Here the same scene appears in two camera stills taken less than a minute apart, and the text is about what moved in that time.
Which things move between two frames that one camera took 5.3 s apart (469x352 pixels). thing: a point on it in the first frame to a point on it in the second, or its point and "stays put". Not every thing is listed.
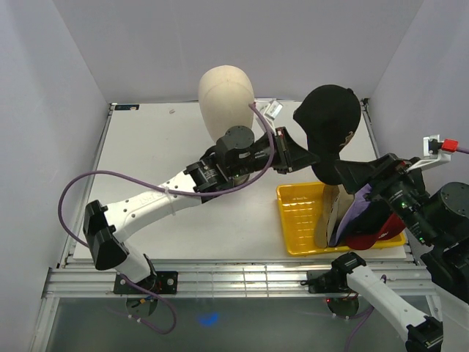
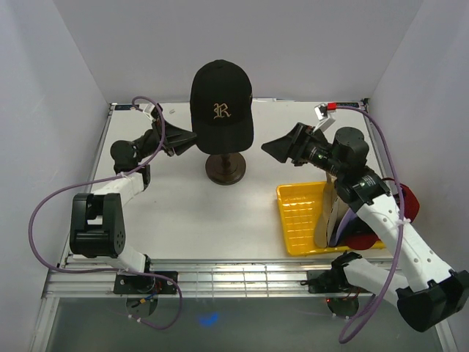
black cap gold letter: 330,116 to 221,108
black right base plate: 326,281 stays put
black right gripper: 378,173 to 293,145
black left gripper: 290,156 to 179,139
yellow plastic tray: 298,204 stays put
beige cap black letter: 335,200 stays put
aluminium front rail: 237,278 stays put
